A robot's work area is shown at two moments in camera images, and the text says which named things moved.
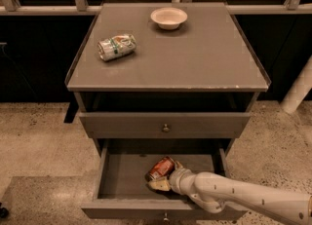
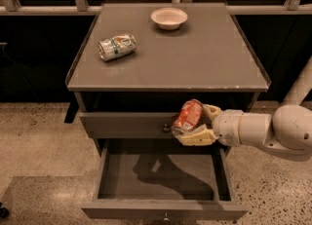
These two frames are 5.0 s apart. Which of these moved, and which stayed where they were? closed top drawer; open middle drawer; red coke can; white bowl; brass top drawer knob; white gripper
Moved: white gripper; red coke can
Stayed: white bowl; closed top drawer; open middle drawer; brass top drawer knob
